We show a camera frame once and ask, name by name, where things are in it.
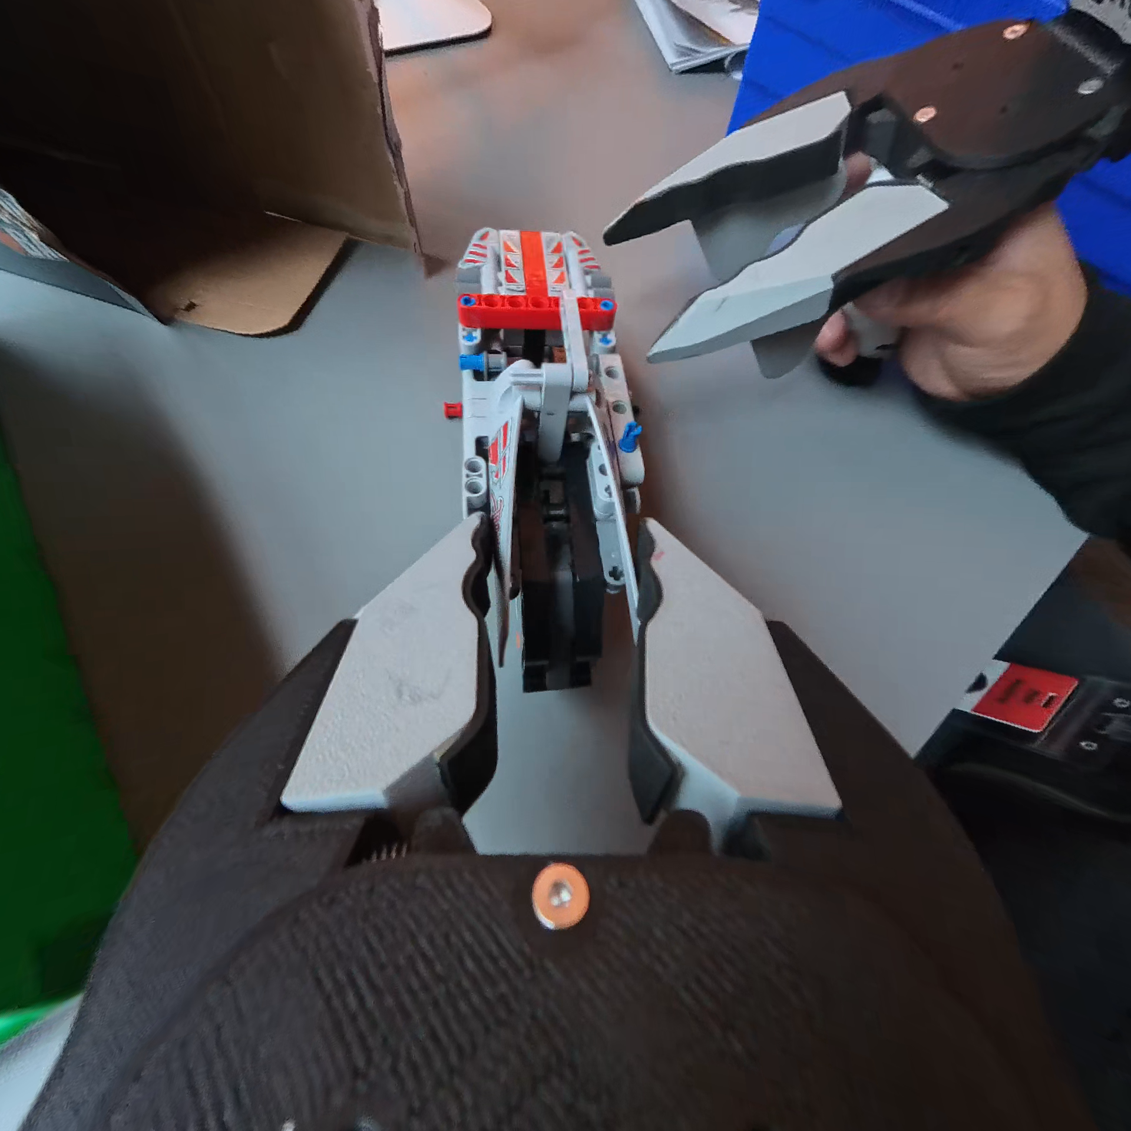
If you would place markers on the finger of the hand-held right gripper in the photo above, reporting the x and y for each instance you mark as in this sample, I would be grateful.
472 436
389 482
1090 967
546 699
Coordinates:
794 265
751 149

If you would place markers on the red white id badge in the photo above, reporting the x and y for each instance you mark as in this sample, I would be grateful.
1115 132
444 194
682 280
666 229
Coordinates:
1024 697

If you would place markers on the person's right hand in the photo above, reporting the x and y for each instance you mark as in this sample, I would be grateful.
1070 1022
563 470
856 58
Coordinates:
998 318

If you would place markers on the grey red lego vehicle model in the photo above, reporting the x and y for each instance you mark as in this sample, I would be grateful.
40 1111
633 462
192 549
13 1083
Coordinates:
538 265

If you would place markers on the green plastic bin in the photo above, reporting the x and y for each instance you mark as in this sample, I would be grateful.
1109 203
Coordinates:
44 707

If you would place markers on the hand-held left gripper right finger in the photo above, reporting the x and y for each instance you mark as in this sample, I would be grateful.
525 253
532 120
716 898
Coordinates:
732 707

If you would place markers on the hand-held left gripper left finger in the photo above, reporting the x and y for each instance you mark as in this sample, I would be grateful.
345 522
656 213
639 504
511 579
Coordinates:
389 707

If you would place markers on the blue lego pin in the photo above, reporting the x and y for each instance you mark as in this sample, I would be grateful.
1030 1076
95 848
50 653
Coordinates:
630 438

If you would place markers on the lego instruction booklet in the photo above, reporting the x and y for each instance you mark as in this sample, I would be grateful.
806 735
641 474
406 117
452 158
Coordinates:
689 39

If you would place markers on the black lego set box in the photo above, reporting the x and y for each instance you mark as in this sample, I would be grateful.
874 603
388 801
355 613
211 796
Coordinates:
176 132

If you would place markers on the person's black jacket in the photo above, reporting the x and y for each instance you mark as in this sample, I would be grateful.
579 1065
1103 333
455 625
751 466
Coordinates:
1059 883

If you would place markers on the blue plastic bin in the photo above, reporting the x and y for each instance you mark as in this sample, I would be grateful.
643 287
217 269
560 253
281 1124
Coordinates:
794 52

